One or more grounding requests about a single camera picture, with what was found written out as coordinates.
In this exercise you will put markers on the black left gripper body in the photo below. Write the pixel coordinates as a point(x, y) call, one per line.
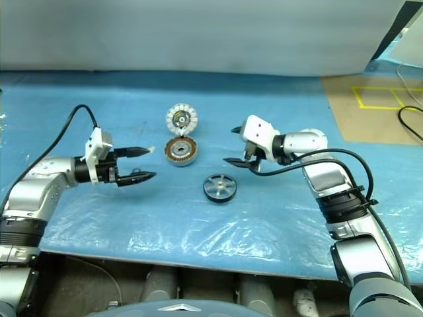
point(105, 168)

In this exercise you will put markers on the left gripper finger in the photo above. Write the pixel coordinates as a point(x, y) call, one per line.
point(132, 152)
point(135, 178)

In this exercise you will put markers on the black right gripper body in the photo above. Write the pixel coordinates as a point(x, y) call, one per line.
point(253, 152)

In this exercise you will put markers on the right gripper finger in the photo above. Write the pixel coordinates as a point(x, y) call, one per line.
point(238, 162)
point(238, 130)

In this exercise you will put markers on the dark grey rotor disc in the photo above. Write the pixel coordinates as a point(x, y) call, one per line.
point(219, 187)

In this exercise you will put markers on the motor stator with copper windings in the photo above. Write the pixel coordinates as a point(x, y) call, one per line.
point(181, 152)

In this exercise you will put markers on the silver motor end cover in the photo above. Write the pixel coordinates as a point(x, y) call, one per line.
point(181, 119)

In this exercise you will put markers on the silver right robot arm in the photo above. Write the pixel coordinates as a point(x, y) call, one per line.
point(330, 185)

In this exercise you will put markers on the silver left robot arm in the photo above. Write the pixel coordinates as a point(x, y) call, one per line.
point(33, 185)

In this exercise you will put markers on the white backdrop board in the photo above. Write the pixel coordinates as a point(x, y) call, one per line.
point(198, 33)

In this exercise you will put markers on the grey rounded cylinder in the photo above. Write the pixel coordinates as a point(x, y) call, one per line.
point(257, 292)
point(160, 284)

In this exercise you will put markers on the brown cardboard sheet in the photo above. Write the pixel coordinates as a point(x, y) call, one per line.
point(363, 125)

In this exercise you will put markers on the dark robot torso with chevron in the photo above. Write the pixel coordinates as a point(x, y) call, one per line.
point(175, 308)

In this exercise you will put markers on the yellow tape marking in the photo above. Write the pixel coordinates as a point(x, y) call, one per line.
point(373, 87)

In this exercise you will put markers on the small white rounded object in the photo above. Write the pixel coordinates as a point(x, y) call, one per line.
point(305, 302)

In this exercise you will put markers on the white panel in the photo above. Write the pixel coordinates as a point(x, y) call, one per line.
point(409, 46)

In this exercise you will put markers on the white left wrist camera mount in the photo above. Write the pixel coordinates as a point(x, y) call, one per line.
point(97, 145)

